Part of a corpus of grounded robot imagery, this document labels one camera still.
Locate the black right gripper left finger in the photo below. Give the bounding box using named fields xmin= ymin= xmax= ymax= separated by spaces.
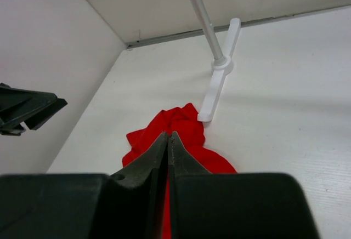
xmin=112 ymin=132 xmax=168 ymax=238

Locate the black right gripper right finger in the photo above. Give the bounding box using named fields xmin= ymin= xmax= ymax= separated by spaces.
xmin=169 ymin=132 xmax=217 ymax=238

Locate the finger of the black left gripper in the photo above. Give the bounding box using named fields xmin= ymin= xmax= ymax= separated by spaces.
xmin=1 ymin=83 xmax=67 ymax=136

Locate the red t shirt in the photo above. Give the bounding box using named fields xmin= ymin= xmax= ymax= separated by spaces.
xmin=121 ymin=102 xmax=237 ymax=239

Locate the white clothes rack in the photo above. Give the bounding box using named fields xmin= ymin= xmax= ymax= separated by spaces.
xmin=190 ymin=0 xmax=241 ymax=122

